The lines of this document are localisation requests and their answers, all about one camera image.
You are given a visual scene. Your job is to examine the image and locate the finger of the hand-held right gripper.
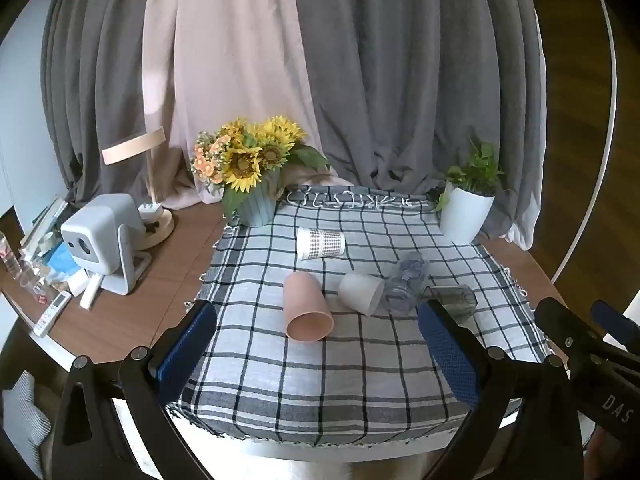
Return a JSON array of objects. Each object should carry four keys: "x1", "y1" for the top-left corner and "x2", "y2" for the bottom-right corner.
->
[
  {"x1": 534, "y1": 297, "x2": 608, "y2": 386},
  {"x1": 590, "y1": 300, "x2": 640, "y2": 357}
]

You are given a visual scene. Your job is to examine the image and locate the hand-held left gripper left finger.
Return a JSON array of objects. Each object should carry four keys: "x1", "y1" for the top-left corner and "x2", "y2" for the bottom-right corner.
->
[{"x1": 50, "y1": 301, "x2": 218, "y2": 480}]

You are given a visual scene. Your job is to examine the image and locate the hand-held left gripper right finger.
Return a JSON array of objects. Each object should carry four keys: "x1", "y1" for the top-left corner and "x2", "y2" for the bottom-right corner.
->
[{"x1": 418, "y1": 299, "x2": 584, "y2": 480}]

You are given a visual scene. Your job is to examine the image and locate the pink cup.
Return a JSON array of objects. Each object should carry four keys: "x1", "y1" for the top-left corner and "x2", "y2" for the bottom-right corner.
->
[{"x1": 283, "y1": 271, "x2": 335, "y2": 343}]

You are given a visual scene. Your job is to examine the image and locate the dark grey glass cup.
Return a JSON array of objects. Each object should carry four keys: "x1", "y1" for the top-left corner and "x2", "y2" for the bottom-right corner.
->
[{"x1": 421, "y1": 284, "x2": 479, "y2": 322}]

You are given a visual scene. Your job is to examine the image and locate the white cup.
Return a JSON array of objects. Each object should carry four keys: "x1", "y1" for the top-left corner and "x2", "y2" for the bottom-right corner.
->
[{"x1": 339, "y1": 271, "x2": 386, "y2": 317}]

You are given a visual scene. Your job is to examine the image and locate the clear plastic cup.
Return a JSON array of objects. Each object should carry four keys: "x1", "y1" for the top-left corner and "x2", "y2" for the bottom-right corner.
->
[{"x1": 20, "y1": 260, "x2": 52, "y2": 303}]

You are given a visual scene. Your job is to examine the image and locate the patterned paper cup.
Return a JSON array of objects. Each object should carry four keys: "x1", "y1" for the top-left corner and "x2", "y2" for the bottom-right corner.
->
[{"x1": 296, "y1": 227, "x2": 347, "y2": 261}]

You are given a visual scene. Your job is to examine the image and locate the white stick-shaped device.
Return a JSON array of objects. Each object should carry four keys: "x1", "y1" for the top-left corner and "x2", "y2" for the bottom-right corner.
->
[{"x1": 79, "y1": 272, "x2": 104, "y2": 310}]

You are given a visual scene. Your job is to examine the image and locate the checkered tablecloth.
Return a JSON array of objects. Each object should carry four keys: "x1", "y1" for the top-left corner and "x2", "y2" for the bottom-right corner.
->
[{"x1": 167, "y1": 185, "x2": 553, "y2": 448}]

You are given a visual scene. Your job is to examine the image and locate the white remote control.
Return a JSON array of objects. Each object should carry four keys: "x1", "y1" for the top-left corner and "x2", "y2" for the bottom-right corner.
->
[{"x1": 32, "y1": 290, "x2": 73, "y2": 337}]

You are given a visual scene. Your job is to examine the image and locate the white projector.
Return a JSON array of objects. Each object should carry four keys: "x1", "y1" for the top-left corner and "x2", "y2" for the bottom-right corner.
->
[{"x1": 60, "y1": 193, "x2": 152, "y2": 295}]

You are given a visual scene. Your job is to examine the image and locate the white plant pot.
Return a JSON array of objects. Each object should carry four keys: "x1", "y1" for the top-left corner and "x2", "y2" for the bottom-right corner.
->
[{"x1": 439, "y1": 181, "x2": 496, "y2": 245}]

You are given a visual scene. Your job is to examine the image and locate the blue packet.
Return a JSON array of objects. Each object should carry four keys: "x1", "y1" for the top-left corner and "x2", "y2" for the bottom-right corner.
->
[{"x1": 42, "y1": 242, "x2": 84, "y2": 281}]

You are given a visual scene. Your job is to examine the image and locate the teal ribbed vase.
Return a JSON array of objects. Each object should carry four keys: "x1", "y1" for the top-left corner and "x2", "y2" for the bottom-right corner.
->
[{"x1": 234, "y1": 167, "x2": 282, "y2": 228}]

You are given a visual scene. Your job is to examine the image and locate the striped cushion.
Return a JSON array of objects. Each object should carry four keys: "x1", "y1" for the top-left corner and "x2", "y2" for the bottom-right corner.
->
[{"x1": 0, "y1": 370, "x2": 54, "y2": 462}]

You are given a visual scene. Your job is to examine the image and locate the green potted plant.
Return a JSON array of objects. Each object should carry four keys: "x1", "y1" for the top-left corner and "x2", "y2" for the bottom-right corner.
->
[{"x1": 434, "y1": 139, "x2": 506, "y2": 212}]

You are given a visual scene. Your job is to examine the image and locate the stack of books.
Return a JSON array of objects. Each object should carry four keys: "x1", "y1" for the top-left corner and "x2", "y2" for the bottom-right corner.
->
[{"x1": 19, "y1": 197, "x2": 69, "y2": 257}]

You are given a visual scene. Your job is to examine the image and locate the clear plastic bottle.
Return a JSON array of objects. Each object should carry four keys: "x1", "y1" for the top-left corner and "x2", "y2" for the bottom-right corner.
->
[{"x1": 0, "y1": 231, "x2": 24, "y2": 282}]

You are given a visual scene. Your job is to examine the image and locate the sunflower bouquet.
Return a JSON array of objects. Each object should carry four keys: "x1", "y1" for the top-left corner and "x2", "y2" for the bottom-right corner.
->
[{"x1": 190, "y1": 116, "x2": 331, "y2": 222}]

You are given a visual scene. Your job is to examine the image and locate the wooden desk lamp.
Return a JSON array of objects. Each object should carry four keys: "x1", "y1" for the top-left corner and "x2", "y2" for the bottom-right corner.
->
[{"x1": 101, "y1": 127, "x2": 176, "y2": 250}]

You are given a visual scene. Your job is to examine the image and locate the grey curtain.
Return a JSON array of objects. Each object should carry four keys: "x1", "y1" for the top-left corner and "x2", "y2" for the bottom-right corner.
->
[
  {"x1": 294, "y1": 0, "x2": 549, "y2": 252},
  {"x1": 39, "y1": 0, "x2": 177, "y2": 207}
]

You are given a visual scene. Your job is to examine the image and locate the pink curtain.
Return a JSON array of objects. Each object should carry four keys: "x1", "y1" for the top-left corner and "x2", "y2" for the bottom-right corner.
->
[{"x1": 142, "y1": 0, "x2": 353, "y2": 211}]

